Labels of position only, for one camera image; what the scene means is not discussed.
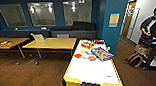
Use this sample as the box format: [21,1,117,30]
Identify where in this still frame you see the orange bowl pale rim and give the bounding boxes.
[87,54,98,62]

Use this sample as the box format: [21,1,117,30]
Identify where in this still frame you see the brown cardboard box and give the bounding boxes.
[133,43,152,57]

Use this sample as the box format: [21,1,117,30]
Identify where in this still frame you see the person in dark jacket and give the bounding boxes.
[139,5,156,45]

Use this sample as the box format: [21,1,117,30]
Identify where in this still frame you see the orange black table item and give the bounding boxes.
[0,39,12,48]

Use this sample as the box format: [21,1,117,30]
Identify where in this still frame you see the brown backpack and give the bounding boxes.
[127,52,146,68]

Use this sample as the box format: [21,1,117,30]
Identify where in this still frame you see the small white ledge item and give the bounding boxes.
[39,26,49,31]

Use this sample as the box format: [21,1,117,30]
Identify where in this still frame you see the dark low sofa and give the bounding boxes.
[0,28,52,42]

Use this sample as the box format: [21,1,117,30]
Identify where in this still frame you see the dark sofa back cushion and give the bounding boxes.
[71,20,97,32]

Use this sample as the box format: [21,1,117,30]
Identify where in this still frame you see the white activity table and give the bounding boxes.
[60,37,125,86]

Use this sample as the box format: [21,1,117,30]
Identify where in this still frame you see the grey framed interior window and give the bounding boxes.
[61,0,93,27]
[0,3,28,28]
[27,1,57,28]

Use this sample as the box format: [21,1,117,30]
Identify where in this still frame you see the small beige wall poster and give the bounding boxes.
[108,13,121,28]

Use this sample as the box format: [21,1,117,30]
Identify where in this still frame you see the long wooden table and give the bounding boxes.
[22,36,79,62]
[0,37,32,61]

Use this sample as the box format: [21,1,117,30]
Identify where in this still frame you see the black red flat item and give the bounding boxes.
[94,39,106,44]

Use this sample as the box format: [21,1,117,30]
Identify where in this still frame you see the red game box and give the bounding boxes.
[81,40,96,50]

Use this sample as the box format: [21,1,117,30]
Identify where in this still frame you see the colourful board game box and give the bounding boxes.
[91,47,115,63]

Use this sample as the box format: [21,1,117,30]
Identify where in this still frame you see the brown wooden door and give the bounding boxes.
[121,1,138,40]

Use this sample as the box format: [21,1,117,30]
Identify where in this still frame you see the light grey sofa pillow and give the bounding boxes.
[57,33,70,40]

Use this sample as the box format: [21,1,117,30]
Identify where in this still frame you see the long grey sofa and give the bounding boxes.
[48,24,98,42]

